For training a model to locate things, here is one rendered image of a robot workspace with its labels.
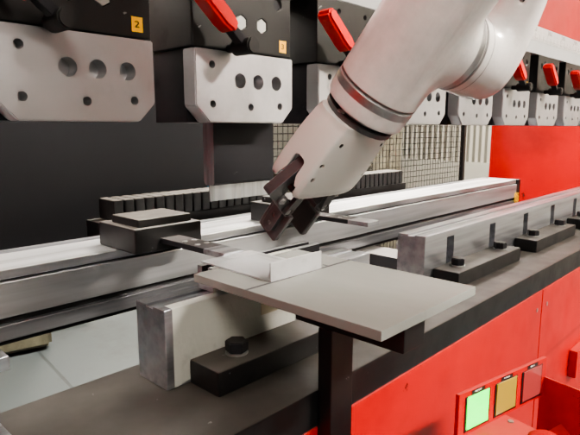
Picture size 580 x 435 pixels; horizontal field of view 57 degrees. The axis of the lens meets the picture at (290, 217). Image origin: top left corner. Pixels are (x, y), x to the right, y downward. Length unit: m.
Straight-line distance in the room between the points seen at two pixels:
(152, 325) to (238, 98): 0.28
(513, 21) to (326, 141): 0.20
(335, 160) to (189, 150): 0.76
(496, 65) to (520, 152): 2.25
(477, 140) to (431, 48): 4.05
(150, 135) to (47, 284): 0.49
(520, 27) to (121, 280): 0.64
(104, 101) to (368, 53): 0.25
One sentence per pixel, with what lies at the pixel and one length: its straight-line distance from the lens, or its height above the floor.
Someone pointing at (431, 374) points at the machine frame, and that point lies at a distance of 0.87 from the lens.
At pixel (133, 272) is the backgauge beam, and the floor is 0.95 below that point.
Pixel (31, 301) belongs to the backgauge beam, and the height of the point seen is 0.94.
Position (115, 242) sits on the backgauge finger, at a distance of 0.87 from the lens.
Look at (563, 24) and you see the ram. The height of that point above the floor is 1.43.
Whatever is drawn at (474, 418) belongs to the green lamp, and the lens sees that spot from 0.77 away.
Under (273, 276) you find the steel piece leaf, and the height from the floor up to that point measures 1.01.
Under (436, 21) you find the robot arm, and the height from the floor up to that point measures 1.25.
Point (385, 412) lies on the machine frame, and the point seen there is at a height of 0.79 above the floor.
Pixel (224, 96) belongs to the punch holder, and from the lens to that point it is 0.62.
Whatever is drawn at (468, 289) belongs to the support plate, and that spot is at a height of 1.00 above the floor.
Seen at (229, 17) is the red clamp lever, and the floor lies 1.28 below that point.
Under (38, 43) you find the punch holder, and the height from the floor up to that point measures 1.24.
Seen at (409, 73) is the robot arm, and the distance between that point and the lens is 0.49.
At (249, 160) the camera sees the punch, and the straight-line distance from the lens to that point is 0.69.
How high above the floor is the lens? 1.17
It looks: 9 degrees down
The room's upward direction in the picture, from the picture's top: straight up
